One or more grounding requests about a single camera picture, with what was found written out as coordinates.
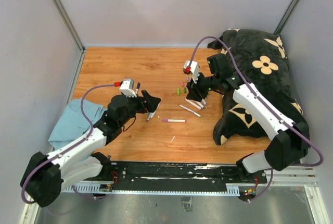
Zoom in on light green cap marker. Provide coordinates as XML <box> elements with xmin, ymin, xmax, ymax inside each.
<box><xmin>179</xmin><ymin>104</ymin><xmax>202</xmax><ymax>118</ymax></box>

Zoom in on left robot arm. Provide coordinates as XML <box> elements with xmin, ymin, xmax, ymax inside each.
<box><xmin>20</xmin><ymin>90</ymin><xmax>161</xmax><ymax>207</ymax></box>

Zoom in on aluminium frame rails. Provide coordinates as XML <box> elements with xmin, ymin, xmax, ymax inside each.
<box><xmin>20</xmin><ymin>167</ymin><xmax>330</xmax><ymax>223</ymax></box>

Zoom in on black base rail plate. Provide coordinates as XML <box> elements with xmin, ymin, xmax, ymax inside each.
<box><xmin>98</xmin><ymin>161</ymin><xmax>267</xmax><ymax>193</ymax></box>

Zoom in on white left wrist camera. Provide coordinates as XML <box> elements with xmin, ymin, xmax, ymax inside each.
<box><xmin>113</xmin><ymin>78</ymin><xmax>137</xmax><ymax>97</ymax></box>

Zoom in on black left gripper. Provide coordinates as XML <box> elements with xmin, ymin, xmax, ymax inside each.
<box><xmin>119</xmin><ymin>90</ymin><xmax>161</xmax><ymax>127</ymax></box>

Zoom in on light blue cloth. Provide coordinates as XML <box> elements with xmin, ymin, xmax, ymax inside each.
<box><xmin>48</xmin><ymin>98</ymin><xmax>106</xmax><ymax>150</ymax></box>

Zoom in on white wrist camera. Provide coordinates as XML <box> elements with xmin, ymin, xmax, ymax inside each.
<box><xmin>113</xmin><ymin>78</ymin><xmax>137</xmax><ymax>97</ymax></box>
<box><xmin>183</xmin><ymin>60</ymin><xmax>200</xmax><ymax>83</ymax></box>

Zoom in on black floral pillow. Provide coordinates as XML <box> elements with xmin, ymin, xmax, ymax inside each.
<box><xmin>207</xmin><ymin>29</ymin><xmax>306</xmax><ymax>145</ymax></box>

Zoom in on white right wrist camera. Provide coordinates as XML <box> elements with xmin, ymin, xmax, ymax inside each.
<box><xmin>183</xmin><ymin>60</ymin><xmax>200</xmax><ymax>83</ymax></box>

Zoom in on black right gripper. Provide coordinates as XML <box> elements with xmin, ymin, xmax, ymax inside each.
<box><xmin>186</xmin><ymin>71</ymin><xmax>220</xmax><ymax>102</ymax></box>

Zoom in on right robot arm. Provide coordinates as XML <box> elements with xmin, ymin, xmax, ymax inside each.
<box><xmin>183</xmin><ymin>54</ymin><xmax>310</xmax><ymax>182</ymax></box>

